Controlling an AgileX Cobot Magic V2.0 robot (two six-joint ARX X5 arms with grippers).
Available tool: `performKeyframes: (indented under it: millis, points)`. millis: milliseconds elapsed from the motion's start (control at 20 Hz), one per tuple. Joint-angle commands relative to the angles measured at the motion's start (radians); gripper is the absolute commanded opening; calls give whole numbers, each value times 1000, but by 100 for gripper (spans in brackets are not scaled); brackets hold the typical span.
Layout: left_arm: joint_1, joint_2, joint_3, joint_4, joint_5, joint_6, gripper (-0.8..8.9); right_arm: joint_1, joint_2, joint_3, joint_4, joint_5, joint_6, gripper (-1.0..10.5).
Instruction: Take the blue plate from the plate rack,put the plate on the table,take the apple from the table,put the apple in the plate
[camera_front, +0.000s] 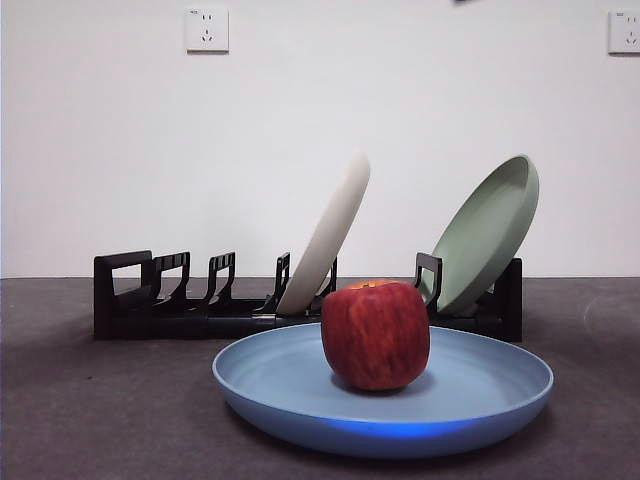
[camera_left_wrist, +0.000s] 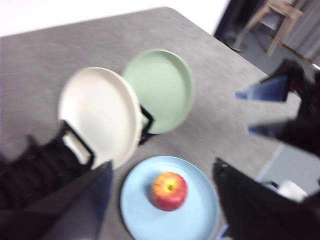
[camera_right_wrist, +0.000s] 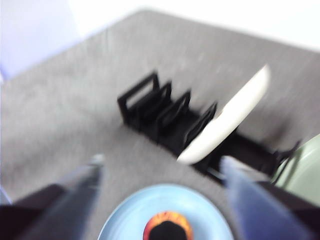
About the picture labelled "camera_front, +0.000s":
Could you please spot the red apple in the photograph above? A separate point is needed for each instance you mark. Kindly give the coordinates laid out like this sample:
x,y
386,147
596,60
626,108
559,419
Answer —
x,y
375,335

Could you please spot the blue plate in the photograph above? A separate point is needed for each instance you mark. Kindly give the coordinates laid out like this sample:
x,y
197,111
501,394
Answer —
x,y
280,380

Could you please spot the cream white plate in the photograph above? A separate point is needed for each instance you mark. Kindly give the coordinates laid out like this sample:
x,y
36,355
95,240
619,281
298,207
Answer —
x,y
335,230

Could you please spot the pale green plate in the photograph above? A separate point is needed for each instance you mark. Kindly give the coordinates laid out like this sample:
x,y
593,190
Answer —
x,y
485,240

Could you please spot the black plate rack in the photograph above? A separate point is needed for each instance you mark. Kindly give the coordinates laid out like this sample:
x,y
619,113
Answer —
x,y
150,325

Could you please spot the white wall socket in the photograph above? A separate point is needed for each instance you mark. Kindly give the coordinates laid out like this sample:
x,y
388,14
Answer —
x,y
207,30
625,32

